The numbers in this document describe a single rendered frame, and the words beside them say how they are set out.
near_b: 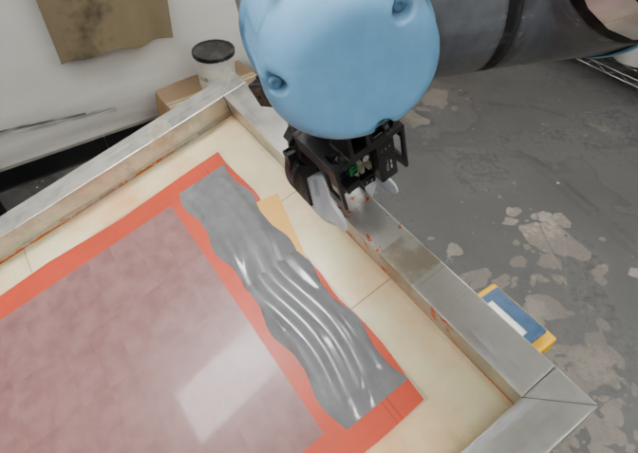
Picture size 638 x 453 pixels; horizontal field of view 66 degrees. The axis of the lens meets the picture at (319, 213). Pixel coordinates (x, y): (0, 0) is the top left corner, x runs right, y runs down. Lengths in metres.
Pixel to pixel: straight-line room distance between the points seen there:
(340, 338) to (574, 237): 2.03
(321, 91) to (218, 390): 0.37
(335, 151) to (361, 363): 0.20
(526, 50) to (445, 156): 2.41
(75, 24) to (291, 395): 2.12
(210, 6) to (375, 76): 2.49
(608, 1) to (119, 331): 0.52
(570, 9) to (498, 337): 0.28
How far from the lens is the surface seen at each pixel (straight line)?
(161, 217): 0.65
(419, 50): 0.20
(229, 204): 0.61
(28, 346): 0.65
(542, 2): 0.25
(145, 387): 0.55
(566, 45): 0.27
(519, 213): 2.46
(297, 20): 0.19
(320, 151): 0.40
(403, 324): 0.49
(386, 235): 0.49
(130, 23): 2.48
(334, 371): 0.47
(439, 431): 0.46
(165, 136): 0.70
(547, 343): 0.86
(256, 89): 0.48
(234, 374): 0.51
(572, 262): 2.34
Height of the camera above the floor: 1.63
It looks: 46 degrees down
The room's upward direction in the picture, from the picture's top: straight up
